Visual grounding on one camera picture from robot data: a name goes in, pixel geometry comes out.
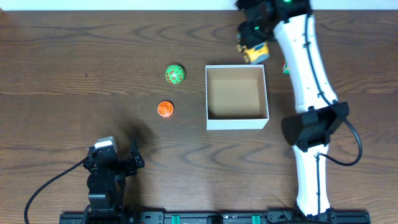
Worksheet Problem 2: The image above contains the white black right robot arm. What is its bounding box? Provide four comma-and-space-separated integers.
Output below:
236, 1, 349, 222

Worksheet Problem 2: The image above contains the orange spiral disc toy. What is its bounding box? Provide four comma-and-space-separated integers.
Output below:
157, 101, 174, 118

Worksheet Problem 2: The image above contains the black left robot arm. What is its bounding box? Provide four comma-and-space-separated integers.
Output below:
83, 136, 145, 217

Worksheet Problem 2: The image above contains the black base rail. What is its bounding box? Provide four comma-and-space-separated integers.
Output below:
59, 210, 371, 224

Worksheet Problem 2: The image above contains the colourful puzzle cube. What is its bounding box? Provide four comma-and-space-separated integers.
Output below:
283, 62, 290, 74

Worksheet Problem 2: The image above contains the white cardboard box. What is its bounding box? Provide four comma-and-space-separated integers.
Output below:
205, 65, 269, 131

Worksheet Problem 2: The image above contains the green patterned egg ball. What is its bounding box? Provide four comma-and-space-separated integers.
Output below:
165, 64, 185, 85

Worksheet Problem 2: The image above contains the yellow grey toy truck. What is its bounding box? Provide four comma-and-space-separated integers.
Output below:
236, 40, 270, 64

